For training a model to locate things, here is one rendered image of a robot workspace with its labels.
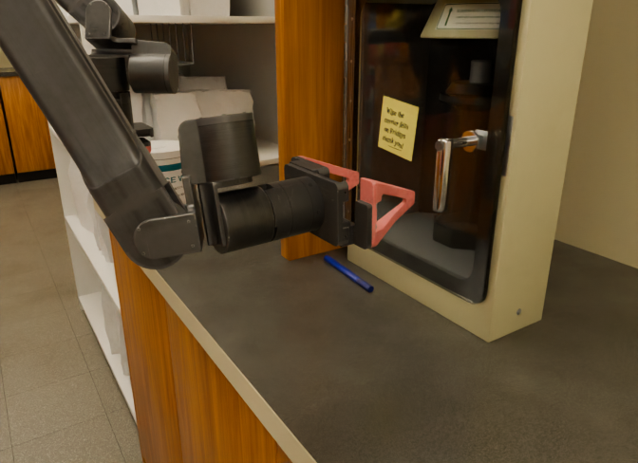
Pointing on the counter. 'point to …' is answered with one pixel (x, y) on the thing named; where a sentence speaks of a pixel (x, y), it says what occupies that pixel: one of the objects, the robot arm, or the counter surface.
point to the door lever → (448, 166)
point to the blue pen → (348, 273)
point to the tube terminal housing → (520, 171)
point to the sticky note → (398, 127)
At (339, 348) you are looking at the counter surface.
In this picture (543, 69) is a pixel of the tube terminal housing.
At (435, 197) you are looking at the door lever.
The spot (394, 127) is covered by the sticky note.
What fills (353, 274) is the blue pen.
